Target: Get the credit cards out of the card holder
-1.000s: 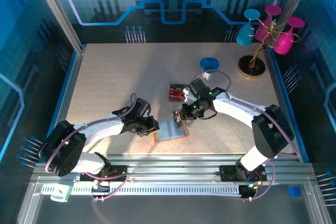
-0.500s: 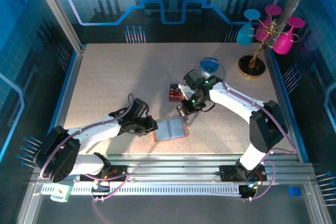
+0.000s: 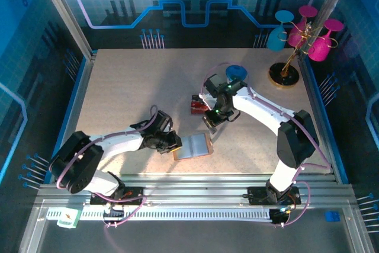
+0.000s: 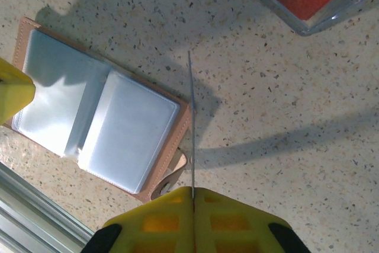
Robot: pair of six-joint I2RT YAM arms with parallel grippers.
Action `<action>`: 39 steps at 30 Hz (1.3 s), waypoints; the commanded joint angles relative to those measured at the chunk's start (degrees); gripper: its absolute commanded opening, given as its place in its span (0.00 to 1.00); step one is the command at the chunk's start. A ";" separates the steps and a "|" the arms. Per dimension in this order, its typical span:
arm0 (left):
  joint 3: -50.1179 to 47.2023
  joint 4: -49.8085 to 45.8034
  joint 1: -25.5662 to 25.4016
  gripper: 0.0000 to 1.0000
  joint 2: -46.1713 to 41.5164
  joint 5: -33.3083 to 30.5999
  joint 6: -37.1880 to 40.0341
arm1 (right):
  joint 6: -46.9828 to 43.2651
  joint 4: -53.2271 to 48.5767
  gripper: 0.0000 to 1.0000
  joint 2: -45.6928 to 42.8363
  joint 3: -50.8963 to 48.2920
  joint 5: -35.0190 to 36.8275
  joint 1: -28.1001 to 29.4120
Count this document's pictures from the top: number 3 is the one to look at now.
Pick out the brown leather card holder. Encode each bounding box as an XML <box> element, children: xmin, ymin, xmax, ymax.
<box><xmin>172</xmin><ymin>133</ymin><xmax>214</xmax><ymax>161</ymax></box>

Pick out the clear plastic card stand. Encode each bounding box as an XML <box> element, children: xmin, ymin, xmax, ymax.
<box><xmin>188</xmin><ymin>92</ymin><xmax>211</xmax><ymax>116</ymax></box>

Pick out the red credit card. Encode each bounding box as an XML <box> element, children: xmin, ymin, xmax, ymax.
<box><xmin>189</xmin><ymin>101</ymin><xmax>210</xmax><ymax>116</ymax></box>

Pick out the white cup with blue lid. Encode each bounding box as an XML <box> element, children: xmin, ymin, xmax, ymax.
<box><xmin>225</xmin><ymin>65</ymin><xmax>248</xmax><ymax>81</ymax></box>

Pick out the aluminium front beam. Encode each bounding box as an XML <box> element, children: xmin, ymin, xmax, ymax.
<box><xmin>35</xmin><ymin>174</ymin><xmax>359</xmax><ymax>210</ymax></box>

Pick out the black connector board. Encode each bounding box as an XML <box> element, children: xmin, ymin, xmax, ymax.
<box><xmin>269</xmin><ymin>207</ymin><xmax>293</xmax><ymax>226</ymax></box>
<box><xmin>102</xmin><ymin>202</ymin><xmax>125</xmax><ymax>227</ymax></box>

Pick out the blue wine glass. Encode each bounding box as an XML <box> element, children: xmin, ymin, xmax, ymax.
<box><xmin>266</xmin><ymin>9</ymin><xmax>295</xmax><ymax>53</ymax></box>

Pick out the magenta wine glass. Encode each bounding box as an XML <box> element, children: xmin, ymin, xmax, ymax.
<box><xmin>288</xmin><ymin>5</ymin><xmax>319</xmax><ymax>49</ymax></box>
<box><xmin>307</xmin><ymin>18</ymin><xmax>345</xmax><ymax>63</ymax></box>

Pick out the green and white small box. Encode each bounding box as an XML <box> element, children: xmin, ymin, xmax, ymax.
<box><xmin>56</xmin><ymin>207</ymin><xmax>82</xmax><ymax>229</ymax></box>

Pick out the small blue block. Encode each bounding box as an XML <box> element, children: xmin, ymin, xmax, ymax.
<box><xmin>325</xmin><ymin>211</ymin><xmax>341</xmax><ymax>223</ymax></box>

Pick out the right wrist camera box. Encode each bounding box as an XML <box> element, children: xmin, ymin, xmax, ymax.
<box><xmin>200</xmin><ymin>92</ymin><xmax>214</xmax><ymax>109</ymax></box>

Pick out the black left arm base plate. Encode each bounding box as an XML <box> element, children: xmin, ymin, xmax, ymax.
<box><xmin>89</xmin><ymin>186</ymin><xmax>146</xmax><ymax>206</ymax></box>

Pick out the white slotted cable duct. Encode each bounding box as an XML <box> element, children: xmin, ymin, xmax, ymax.
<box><xmin>47</xmin><ymin>207</ymin><xmax>272</xmax><ymax>223</ymax></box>

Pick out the gold wire glass rack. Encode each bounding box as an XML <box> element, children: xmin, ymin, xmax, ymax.
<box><xmin>268</xmin><ymin>20</ymin><xmax>339</xmax><ymax>89</ymax></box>

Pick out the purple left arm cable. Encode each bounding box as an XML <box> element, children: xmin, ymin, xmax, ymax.
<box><xmin>56</xmin><ymin>104</ymin><xmax>158</xmax><ymax>253</ymax></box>

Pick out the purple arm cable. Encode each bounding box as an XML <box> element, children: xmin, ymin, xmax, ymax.
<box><xmin>201</xmin><ymin>63</ymin><xmax>332</xmax><ymax>229</ymax></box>
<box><xmin>56</xmin><ymin>104</ymin><xmax>158</xmax><ymax>253</ymax></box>

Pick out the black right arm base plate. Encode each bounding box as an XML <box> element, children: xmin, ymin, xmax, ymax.
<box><xmin>247</xmin><ymin>186</ymin><xmax>302</xmax><ymax>206</ymax></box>

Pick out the blue-edged aluminium side rail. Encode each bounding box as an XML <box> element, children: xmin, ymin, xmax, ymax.
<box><xmin>43</xmin><ymin>50</ymin><xmax>98</xmax><ymax>184</ymax></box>
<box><xmin>297</xmin><ymin>50</ymin><xmax>349</xmax><ymax>184</ymax></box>

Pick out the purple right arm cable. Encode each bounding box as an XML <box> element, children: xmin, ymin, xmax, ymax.
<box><xmin>201</xmin><ymin>63</ymin><xmax>332</xmax><ymax>229</ymax></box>

